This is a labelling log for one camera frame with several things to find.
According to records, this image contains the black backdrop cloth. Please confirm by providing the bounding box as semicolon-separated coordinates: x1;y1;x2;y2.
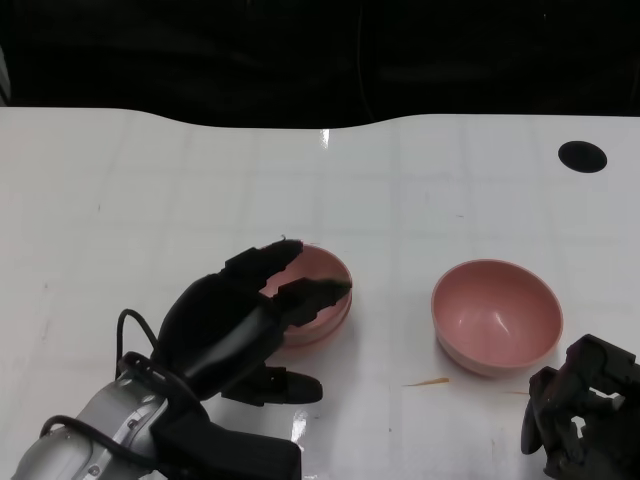
0;0;640;131

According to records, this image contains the pink bowl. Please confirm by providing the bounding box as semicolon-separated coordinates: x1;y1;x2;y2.
431;258;565;378
257;243;354;335
279;294;354;348

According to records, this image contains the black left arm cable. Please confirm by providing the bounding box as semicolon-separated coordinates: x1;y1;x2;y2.
39;308;201;464

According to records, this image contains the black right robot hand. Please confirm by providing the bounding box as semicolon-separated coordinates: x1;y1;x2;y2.
520;333;640;480

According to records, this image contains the black round table grommet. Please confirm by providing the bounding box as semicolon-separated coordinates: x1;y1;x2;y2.
557;140;608;175

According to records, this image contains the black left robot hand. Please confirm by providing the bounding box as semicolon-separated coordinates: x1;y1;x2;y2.
149;239;354;408

